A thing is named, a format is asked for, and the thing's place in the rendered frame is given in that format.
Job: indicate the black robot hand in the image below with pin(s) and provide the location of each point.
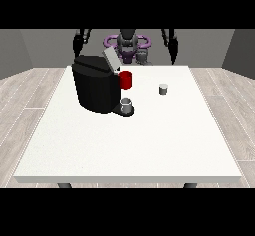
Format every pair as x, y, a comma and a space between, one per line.
173, 50
77, 47

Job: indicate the pale grey machine lid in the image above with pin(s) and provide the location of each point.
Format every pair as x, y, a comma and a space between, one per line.
111, 59

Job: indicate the small grey coffee pod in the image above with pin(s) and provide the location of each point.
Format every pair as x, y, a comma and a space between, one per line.
163, 89

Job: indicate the black coffee machine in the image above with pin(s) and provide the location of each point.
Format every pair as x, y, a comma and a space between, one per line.
94, 87

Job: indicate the red pod holder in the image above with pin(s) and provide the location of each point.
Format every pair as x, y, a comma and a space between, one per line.
125, 79

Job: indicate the grey robot trunk purple rings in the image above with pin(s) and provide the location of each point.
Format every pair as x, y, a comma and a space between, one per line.
127, 44

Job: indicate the small grey cup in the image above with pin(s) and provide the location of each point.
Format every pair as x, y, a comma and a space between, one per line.
126, 105

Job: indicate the dark table leg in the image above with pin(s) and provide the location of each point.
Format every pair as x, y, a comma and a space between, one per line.
64, 185
190, 185

